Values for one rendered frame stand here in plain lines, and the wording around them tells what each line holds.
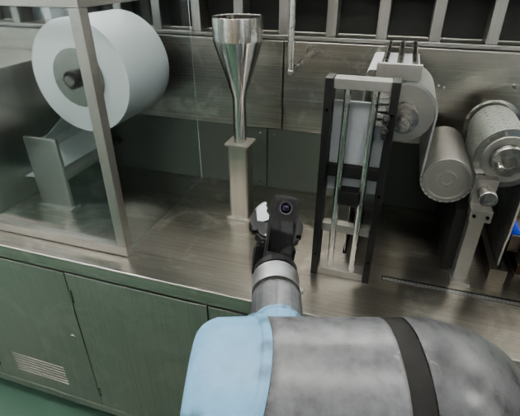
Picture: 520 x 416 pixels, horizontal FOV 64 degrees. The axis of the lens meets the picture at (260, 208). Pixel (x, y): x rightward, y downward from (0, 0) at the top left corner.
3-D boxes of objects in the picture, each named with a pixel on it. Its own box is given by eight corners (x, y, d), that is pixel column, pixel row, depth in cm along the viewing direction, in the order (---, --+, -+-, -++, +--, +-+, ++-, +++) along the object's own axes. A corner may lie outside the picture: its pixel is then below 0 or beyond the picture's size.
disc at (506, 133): (466, 182, 106) (482, 126, 98) (465, 182, 106) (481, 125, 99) (531, 191, 102) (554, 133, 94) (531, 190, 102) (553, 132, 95)
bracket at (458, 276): (449, 286, 114) (479, 185, 98) (447, 271, 119) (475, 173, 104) (469, 290, 112) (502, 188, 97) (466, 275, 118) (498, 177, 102)
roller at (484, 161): (475, 178, 104) (488, 134, 98) (465, 142, 125) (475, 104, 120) (527, 185, 101) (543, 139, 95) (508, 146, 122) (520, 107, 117)
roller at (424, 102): (371, 137, 109) (379, 82, 102) (378, 109, 129) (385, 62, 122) (428, 143, 105) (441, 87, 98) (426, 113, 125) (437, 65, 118)
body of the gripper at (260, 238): (250, 253, 81) (248, 296, 70) (257, 216, 77) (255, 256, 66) (290, 258, 81) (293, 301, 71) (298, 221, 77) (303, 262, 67)
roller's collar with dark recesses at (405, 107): (387, 132, 101) (392, 106, 98) (389, 125, 106) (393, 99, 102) (415, 135, 99) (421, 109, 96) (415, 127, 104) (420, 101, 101)
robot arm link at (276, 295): (248, 375, 57) (247, 330, 53) (251, 316, 67) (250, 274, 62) (305, 375, 57) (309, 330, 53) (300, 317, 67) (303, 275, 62)
